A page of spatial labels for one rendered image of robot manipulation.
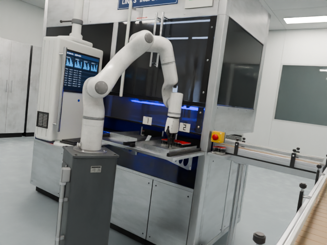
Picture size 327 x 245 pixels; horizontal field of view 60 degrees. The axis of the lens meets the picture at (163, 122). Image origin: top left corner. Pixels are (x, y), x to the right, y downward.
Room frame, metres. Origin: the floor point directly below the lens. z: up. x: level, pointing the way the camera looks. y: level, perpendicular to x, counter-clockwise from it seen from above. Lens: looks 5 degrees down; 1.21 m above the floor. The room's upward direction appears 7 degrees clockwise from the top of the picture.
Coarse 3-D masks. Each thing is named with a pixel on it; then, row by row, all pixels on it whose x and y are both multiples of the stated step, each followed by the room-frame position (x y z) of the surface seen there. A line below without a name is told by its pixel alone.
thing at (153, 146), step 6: (138, 144) 1.75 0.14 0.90; (144, 144) 1.72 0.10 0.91; (150, 144) 1.89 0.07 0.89; (156, 144) 1.94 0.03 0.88; (150, 150) 1.69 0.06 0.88; (156, 150) 1.67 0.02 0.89; (162, 150) 1.64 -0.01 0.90; (168, 150) 1.62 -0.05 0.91; (174, 150) 1.66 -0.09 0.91; (180, 150) 1.72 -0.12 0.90
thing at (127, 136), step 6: (114, 132) 2.08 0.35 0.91; (120, 132) 2.13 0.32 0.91; (126, 132) 2.19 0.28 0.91; (132, 132) 2.25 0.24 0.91; (138, 132) 2.31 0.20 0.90; (120, 138) 1.99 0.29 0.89; (126, 138) 1.96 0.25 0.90; (132, 138) 1.92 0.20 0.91; (138, 138) 1.92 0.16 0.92; (144, 138) 1.97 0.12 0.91; (150, 138) 2.03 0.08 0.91; (156, 138) 2.09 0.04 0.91; (162, 138) 2.15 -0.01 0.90
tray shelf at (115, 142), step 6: (102, 138) 1.95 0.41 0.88; (108, 138) 1.98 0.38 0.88; (114, 138) 2.01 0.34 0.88; (114, 144) 1.82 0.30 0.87; (120, 144) 1.80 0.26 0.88; (132, 150) 1.74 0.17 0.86; (138, 150) 1.71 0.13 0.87; (144, 150) 1.69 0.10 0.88; (156, 156) 1.63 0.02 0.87; (162, 156) 1.61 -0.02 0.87; (174, 156) 1.62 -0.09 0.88; (180, 156) 1.64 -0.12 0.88; (186, 156) 1.69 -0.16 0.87; (192, 156) 1.76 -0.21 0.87
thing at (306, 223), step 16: (320, 176) 1.30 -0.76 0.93; (320, 192) 1.03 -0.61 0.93; (304, 208) 0.82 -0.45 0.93; (320, 208) 0.85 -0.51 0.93; (304, 224) 0.70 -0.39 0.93; (320, 224) 0.72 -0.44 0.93; (256, 240) 0.45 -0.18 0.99; (288, 240) 0.52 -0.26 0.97; (304, 240) 0.61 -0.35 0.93; (320, 240) 0.62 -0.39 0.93
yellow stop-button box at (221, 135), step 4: (212, 132) 1.87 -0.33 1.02; (216, 132) 1.85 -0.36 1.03; (220, 132) 1.84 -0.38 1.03; (224, 132) 1.88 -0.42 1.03; (220, 136) 1.84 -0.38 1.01; (224, 136) 1.88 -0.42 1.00; (212, 140) 1.87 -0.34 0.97; (216, 140) 1.85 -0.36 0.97; (220, 140) 1.83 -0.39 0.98; (224, 140) 1.89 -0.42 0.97
